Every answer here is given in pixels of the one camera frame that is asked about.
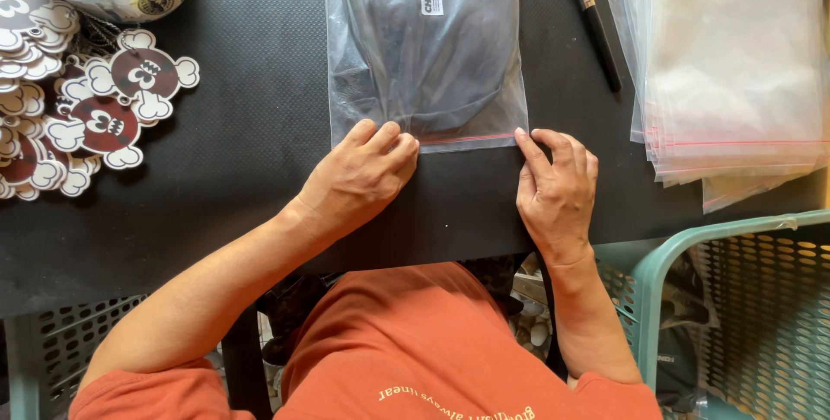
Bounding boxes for teal perforated plastic basket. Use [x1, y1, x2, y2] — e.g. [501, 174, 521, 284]
[592, 209, 830, 420]

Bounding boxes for stack of clear zip bags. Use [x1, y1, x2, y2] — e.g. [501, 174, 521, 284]
[595, 0, 830, 215]

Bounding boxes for orange t-shirt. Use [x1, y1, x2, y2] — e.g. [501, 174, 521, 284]
[68, 261, 666, 420]

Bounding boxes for pile of cartoon hang tags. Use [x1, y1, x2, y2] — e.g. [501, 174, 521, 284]
[0, 0, 201, 202]

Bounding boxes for heap of pale pebbles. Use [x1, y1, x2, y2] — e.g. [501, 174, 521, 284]
[508, 257, 554, 364]

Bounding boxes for black packed garments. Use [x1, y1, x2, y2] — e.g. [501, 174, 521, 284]
[654, 250, 722, 416]

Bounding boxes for black folded garment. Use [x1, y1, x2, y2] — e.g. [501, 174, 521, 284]
[332, 0, 521, 137]

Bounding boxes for clear zip bag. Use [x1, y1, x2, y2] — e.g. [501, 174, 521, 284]
[322, 0, 530, 154]

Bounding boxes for grey-green perforated plastic basket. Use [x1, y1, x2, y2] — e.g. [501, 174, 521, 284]
[3, 294, 226, 420]

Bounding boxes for black makeup brush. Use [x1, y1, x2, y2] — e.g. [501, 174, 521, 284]
[551, 0, 624, 94]

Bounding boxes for person's left hand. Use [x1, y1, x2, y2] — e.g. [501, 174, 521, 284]
[294, 118, 421, 244]

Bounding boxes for person's right hand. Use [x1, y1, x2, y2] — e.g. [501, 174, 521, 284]
[514, 127, 600, 260]

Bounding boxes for black table leg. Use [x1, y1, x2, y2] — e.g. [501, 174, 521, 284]
[221, 305, 275, 420]

